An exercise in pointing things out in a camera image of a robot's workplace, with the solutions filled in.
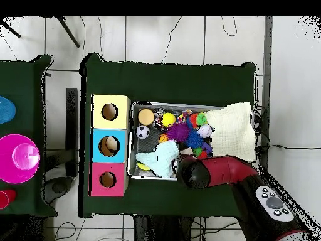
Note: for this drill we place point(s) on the black tripod leg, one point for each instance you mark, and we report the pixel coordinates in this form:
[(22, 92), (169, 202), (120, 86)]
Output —
[(69, 32), (10, 30)]

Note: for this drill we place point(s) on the shallow metal mesh bin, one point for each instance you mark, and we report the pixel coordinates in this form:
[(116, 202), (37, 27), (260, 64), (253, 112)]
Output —
[(145, 148)]

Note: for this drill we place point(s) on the magenta plastic bowl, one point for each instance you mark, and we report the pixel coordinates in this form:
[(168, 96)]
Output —
[(10, 163)]

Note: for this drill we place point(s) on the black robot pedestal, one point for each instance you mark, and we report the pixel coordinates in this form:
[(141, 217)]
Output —
[(160, 228)]

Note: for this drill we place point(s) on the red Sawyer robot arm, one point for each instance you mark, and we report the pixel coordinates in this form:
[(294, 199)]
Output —
[(225, 168)]

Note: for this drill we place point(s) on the purple spiky ball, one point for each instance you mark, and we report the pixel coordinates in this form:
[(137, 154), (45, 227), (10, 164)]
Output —
[(178, 132)]

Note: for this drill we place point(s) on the mint green knitted cloth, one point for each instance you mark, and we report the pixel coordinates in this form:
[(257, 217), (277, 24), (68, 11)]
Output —
[(165, 160)]

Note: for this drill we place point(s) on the round container with orange lid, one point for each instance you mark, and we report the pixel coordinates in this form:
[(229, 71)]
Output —
[(146, 117)]

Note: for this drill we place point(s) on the blue spiky ball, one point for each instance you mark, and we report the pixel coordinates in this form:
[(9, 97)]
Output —
[(194, 139)]

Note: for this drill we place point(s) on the black panel stand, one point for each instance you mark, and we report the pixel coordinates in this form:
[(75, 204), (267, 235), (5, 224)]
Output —
[(72, 125)]

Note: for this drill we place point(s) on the smooth yellow ball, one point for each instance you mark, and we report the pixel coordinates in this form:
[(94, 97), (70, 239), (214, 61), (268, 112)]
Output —
[(168, 119)]

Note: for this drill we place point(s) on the red plastic cup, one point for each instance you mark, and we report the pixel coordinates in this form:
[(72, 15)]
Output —
[(6, 198)]

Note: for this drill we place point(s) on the wooden box with three holes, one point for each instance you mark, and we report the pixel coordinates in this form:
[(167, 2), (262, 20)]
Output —
[(110, 124)]

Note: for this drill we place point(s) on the cream knitted cloth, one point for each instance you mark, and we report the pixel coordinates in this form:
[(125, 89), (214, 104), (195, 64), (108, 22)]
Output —
[(233, 130)]

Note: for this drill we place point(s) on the grey round stand base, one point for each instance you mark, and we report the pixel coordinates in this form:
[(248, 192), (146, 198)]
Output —
[(59, 187)]

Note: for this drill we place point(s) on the small soccer ball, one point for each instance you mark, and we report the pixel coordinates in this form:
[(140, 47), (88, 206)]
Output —
[(143, 131)]

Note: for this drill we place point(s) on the dark green table cloth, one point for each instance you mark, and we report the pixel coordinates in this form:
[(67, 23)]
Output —
[(22, 75), (175, 82)]

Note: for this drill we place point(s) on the small orange basketball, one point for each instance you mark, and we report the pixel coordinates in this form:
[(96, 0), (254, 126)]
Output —
[(163, 138)]

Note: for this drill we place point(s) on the blue round disc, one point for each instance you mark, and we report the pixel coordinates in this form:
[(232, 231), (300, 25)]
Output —
[(6, 110)]

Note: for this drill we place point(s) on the small baseball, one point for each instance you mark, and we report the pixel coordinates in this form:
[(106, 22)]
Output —
[(205, 131)]

